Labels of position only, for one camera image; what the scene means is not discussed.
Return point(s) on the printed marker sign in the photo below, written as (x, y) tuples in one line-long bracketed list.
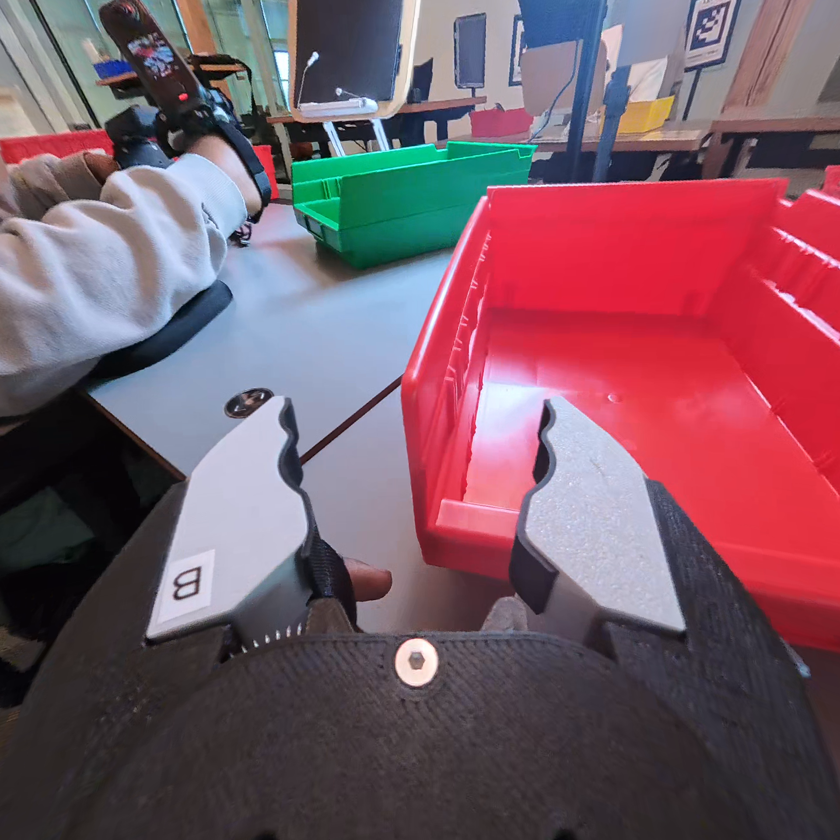
[(710, 33)]

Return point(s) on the brown cardboard sheet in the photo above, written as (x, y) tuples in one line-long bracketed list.
[(558, 77)]

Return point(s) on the black desk monitor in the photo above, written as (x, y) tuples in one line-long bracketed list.
[(470, 49)]

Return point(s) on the person's left hand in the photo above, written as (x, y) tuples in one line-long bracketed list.
[(367, 581)]

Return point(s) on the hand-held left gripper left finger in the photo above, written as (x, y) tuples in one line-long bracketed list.
[(243, 512)]

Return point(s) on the another person's forearm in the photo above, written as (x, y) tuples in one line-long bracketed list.
[(98, 262)]

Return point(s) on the green plastic bin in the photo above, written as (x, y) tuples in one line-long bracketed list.
[(407, 210)]

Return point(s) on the yellow plastic bin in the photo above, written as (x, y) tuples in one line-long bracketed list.
[(646, 116)]

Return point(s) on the small red bin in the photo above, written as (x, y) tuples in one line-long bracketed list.
[(502, 123), (52, 142)]

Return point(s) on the wood-framed black board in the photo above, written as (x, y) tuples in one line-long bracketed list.
[(351, 52)]

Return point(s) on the red plastic bin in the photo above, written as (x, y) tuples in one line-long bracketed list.
[(623, 367)]

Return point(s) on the wooden desk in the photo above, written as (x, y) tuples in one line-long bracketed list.
[(630, 142)]

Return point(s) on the white metal stand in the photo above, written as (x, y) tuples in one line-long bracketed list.
[(338, 106)]

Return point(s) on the black round table grommet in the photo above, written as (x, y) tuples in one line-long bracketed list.
[(248, 401)]

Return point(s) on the black tripod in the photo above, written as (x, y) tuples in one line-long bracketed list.
[(585, 124)]

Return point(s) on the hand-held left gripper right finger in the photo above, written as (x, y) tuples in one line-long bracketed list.
[(597, 525)]

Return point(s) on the black wrist rest pad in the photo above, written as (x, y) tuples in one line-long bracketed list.
[(177, 321)]

